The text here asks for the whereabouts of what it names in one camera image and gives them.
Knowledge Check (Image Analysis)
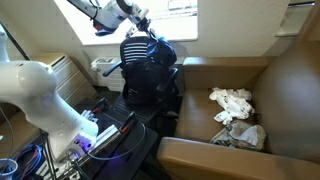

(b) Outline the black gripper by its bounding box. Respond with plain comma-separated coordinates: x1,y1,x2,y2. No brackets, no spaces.
133,15,160,40

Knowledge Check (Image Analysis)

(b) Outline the dark blue clothing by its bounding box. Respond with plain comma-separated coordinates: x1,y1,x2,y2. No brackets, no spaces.
146,35,178,68

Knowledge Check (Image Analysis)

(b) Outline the light grey clothing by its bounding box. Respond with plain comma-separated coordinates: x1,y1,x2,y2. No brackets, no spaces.
210,119,268,152

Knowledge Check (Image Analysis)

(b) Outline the black slatted office chair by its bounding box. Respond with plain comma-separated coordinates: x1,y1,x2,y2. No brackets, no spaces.
101,35,181,118

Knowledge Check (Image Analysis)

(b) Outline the white crumpled clothing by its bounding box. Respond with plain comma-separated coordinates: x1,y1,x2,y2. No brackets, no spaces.
208,87,256,126

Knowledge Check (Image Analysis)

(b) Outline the white window sill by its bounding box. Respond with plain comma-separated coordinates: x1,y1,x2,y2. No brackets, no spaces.
79,16,198,46

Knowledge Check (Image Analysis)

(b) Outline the beige drawer cabinet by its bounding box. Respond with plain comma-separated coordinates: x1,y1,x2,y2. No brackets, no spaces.
29,53,98,106

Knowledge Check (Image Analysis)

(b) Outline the brown leather armchair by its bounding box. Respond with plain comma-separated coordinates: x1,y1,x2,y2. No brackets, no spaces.
156,39,320,180

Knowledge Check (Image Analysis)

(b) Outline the white paper cup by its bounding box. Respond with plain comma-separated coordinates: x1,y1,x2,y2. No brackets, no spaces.
0,158,18,180

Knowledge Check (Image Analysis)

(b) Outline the window with dark frame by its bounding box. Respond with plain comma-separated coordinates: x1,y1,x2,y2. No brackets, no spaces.
54,0,198,21

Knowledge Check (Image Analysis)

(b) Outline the orange handled black clamp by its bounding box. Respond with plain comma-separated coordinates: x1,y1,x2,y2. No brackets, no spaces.
119,111,138,134
91,97,109,114

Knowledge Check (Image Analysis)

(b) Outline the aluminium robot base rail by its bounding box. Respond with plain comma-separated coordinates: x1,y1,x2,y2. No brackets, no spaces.
56,109,138,180

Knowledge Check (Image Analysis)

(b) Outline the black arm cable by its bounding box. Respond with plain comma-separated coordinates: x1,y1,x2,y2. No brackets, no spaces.
0,21,31,61

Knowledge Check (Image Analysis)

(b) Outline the blue cable bundle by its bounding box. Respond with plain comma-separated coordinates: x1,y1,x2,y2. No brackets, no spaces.
11,143,44,180

